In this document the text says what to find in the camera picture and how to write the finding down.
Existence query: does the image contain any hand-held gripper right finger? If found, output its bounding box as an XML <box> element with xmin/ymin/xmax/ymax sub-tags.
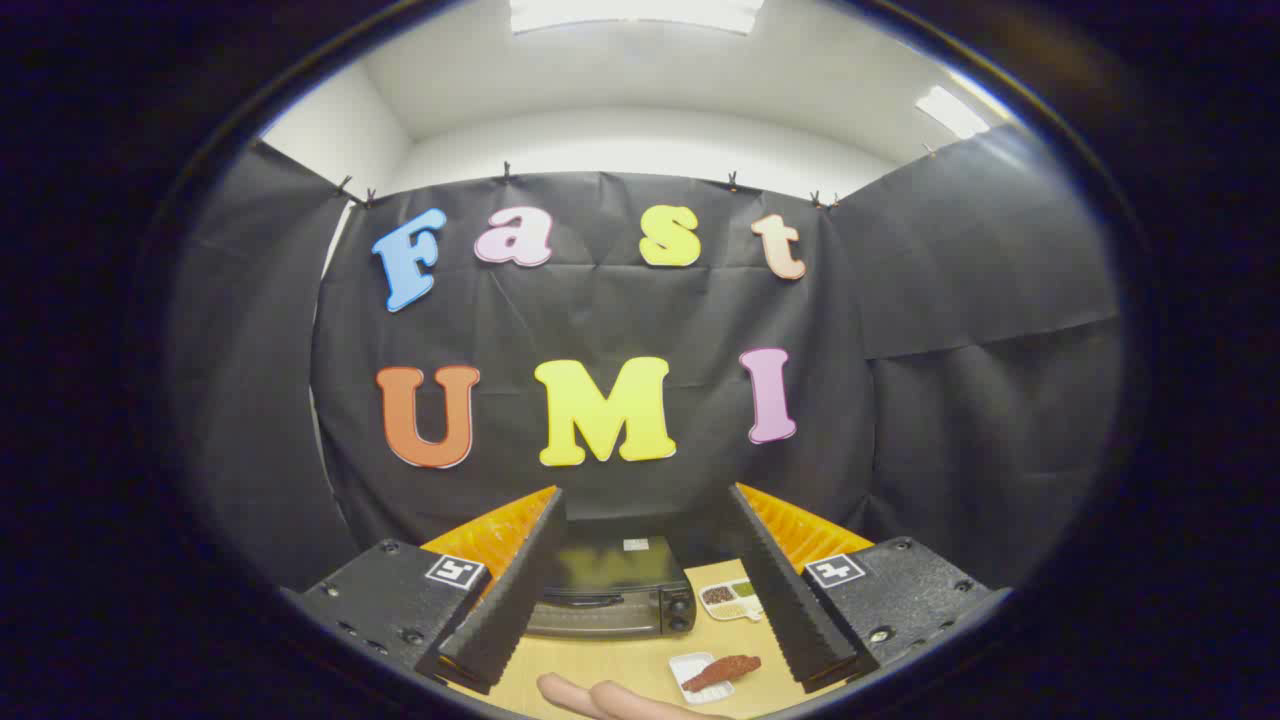
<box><xmin>727</xmin><ymin>483</ymin><xmax>1011</xmax><ymax>694</ymax></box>

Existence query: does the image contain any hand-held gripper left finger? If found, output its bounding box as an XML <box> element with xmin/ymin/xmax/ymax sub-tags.
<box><xmin>283</xmin><ymin>487</ymin><xmax>568</xmax><ymax>696</ymax></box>

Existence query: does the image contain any red meat slice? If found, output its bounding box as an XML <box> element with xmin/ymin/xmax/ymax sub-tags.
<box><xmin>682</xmin><ymin>655</ymin><xmax>763</xmax><ymax>694</ymax></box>

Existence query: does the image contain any black toaster oven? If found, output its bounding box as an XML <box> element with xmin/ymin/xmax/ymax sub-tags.
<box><xmin>525</xmin><ymin>535</ymin><xmax>698</xmax><ymax>641</ymax></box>

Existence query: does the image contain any white divided plate with beans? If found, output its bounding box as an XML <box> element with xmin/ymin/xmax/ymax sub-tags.
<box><xmin>697</xmin><ymin>578</ymin><xmax>766</xmax><ymax>623</ymax></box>

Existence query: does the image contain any white rectangular tray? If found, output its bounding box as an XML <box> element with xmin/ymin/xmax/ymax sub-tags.
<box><xmin>668</xmin><ymin>652</ymin><xmax>741</xmax><ymax>706</ymax></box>

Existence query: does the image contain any ceiling light panel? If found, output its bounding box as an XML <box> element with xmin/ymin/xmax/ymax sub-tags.
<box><xmin>510</xmin><ymin>0</ymin><xmax>766</xmax><ymax>36</ymax></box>
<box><xmin>915</xmin><ymin>85</ymin><xmax>991</xmax><ymax>141</ymax></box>

